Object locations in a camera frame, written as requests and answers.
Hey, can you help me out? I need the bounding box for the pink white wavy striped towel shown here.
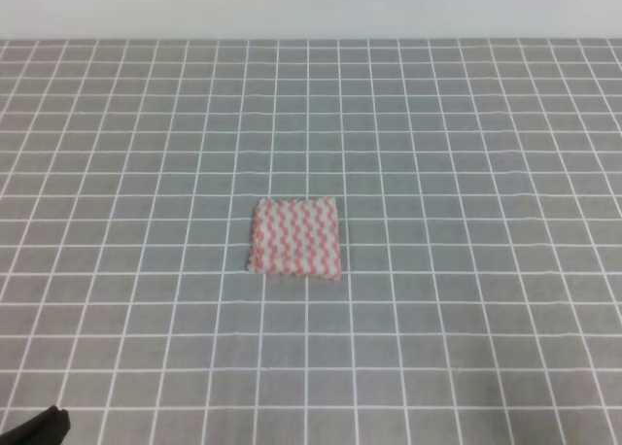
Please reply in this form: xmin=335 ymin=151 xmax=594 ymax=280
xmin=247 ymin=196 xmax=342 ymax=280

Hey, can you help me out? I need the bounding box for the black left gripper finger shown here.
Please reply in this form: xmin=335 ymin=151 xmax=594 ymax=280
xmin=0 ymin=405 xmax=71 ymax=445

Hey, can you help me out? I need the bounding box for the grey checked tablecloth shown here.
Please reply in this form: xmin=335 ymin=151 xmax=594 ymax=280
xmin=1 ymin=39 xmax=621 ymax=444

